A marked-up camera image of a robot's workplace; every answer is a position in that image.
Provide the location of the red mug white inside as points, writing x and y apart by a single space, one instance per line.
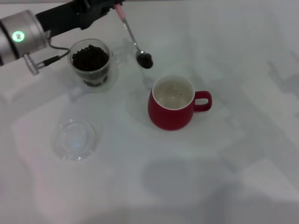
168 119

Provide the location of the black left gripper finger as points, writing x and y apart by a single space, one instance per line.
108 11
113 2

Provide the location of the scooped coffee beans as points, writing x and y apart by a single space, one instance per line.
146 61

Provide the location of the clear glass saucer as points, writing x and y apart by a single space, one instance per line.
65 151

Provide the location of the double-walled glass cup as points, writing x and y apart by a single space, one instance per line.
77 77

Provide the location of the coffee beans in glass cup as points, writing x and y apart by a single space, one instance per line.
90 58

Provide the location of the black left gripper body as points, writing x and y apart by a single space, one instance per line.
70 16

